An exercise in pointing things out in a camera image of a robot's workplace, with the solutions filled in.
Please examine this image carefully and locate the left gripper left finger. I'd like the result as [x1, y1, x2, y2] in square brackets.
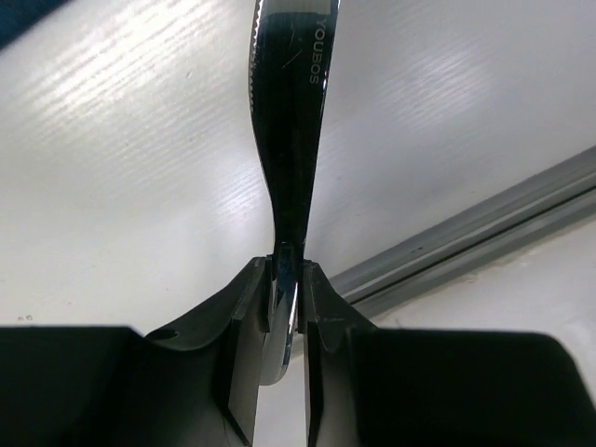
[1, 257, 270, 446]

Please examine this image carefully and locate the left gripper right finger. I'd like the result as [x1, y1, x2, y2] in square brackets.
[299, 262, 595, 446]

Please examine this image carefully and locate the silver table knife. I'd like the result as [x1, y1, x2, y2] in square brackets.
[249, 1, 340, 386]

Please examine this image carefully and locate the blue fish placemat cloth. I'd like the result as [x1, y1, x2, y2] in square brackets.
[0, 0, 69, 49]

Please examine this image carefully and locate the front aluminium rail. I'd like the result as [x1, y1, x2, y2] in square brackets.
[332, 148, 595, 317]

